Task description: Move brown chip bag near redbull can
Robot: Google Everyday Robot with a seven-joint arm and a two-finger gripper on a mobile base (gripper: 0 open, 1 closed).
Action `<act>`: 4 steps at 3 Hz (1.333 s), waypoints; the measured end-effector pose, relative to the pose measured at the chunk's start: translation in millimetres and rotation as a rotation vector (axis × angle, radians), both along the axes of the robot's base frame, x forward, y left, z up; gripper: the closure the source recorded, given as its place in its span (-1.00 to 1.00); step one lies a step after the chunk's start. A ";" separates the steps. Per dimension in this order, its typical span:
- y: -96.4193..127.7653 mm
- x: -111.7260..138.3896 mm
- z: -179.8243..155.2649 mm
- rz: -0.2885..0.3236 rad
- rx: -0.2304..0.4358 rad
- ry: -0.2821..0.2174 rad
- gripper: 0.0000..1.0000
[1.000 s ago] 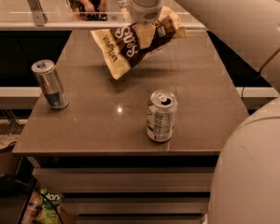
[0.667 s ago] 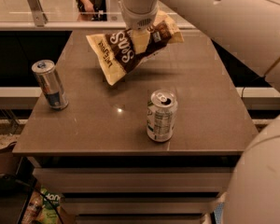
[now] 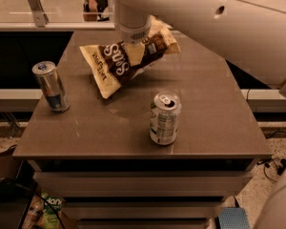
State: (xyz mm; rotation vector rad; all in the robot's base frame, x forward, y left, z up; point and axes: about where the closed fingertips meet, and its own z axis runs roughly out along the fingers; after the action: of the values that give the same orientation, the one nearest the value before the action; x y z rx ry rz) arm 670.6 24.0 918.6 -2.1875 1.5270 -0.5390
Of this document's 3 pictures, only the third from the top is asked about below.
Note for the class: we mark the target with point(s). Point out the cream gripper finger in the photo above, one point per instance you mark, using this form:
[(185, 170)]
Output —
[(135, 52)]

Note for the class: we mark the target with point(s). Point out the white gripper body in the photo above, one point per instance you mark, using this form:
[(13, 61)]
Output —
[(133, 35)]

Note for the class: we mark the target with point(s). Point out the brown chip bag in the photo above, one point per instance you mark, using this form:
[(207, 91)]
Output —
[(110, 64)]

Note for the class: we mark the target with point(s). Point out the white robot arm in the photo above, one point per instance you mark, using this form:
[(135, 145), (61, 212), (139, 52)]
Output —
[(249, 33)]

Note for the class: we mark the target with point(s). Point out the white green soda can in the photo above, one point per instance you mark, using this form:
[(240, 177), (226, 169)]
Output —
[(164, 118)]

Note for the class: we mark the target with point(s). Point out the silver blue redbull can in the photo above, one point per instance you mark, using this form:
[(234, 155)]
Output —
[(47, 77)]

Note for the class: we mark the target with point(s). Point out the brown bag on floor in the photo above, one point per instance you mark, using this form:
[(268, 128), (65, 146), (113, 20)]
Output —
[(9, 166)]

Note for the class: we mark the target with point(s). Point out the green snack bag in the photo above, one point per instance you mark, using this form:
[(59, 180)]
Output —
[(51, 212)]

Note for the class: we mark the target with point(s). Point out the person in dark shirt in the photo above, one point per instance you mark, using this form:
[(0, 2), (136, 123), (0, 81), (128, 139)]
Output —
[(96, 10)]

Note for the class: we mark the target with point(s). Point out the grey drawer cabinet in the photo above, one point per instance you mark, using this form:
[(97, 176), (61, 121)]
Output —
[(99, 157)]

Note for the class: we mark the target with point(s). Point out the metal glass railing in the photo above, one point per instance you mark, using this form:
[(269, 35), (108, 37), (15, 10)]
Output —
[(54, 19)]

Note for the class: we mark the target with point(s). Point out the plastic bottle on floor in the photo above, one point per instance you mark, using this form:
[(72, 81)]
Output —
[(33, 215)]

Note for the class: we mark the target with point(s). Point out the blue perforated box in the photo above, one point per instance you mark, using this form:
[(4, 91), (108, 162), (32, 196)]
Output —
[(233, 218)]

